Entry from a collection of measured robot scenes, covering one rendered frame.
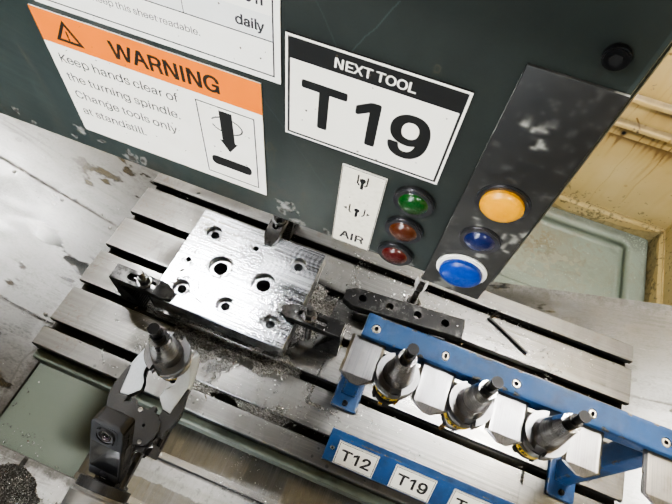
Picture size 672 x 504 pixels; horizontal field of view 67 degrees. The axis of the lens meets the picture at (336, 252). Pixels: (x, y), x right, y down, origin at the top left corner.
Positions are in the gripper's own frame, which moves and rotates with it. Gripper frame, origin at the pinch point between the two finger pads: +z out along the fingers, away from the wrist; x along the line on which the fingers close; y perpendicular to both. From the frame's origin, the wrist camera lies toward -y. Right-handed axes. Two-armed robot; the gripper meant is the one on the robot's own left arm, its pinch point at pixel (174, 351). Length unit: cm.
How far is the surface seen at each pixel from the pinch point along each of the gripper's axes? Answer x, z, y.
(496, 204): 27, 3, -52
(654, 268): 105, 89, 52
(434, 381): 36.9, 9.5, -3.6
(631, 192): 89, 104, 40
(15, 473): -34, -26, 56
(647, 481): 68, 7, -5
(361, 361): 26.0, 8.3, -3.0
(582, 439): 59, 9, -5
